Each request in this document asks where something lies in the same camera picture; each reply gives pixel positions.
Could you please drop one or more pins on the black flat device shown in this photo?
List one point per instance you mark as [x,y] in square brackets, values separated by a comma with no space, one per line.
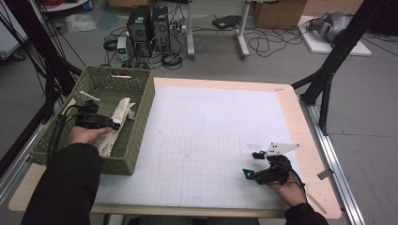
[226,22]

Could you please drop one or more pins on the white grid mat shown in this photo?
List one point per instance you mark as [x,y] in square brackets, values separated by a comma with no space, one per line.
[203,140]

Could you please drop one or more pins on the brown cardboard box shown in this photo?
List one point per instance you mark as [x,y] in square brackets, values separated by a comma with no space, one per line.
[128,3]
[278,14]
[331,6]

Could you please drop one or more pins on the green woven basket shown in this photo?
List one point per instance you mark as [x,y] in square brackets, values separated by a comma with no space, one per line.
[140,125]

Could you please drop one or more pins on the grey metal bracket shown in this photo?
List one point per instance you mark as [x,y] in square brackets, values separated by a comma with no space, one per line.
[325,174]

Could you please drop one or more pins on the person's left hand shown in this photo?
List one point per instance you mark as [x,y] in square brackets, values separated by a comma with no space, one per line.
[86,136]

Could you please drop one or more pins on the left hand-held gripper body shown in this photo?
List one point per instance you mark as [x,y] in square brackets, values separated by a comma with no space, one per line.
[90,118]

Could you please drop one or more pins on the black computer tower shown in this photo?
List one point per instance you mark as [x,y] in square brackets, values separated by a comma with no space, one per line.
[139,29]
[161,28]

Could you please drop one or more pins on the white floor board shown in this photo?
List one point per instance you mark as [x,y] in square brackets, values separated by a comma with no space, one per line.
[322,47]

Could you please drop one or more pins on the person's right hand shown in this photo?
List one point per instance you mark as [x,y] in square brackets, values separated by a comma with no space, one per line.
[291,193]

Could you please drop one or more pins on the white power strip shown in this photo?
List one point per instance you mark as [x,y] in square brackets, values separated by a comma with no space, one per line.
[178,28]

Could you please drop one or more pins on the white cabinet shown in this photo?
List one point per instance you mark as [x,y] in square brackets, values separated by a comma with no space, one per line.
[11,37]

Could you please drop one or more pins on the black metal frame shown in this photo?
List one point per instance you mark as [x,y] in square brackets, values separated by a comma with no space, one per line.
[50,65]
[338,50]

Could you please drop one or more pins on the beige tape strip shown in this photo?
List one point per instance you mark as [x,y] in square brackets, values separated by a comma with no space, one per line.
[317,204]

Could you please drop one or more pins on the white desk leg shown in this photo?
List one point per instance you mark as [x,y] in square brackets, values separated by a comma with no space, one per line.
[190,31]
[242,34]

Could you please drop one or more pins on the grey headset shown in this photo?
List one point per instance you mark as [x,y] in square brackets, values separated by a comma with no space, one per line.
[333,26]

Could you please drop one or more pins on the cream printed cloth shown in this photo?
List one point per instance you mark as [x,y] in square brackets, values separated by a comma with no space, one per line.
[120,111]

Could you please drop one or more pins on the aluminium rail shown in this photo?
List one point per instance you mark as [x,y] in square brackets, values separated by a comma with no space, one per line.
[334,165]
[17,168]

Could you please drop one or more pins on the grey bench power supply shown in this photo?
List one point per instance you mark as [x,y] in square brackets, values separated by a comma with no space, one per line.
[122,48]

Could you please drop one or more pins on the clear plastic bag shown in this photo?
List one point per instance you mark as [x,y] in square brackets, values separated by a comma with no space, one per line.
[80,23]

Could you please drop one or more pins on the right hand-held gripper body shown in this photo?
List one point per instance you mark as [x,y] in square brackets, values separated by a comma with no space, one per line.
[273,173]

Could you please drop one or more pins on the white round table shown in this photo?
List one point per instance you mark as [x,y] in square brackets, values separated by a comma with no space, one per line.
[70,5]

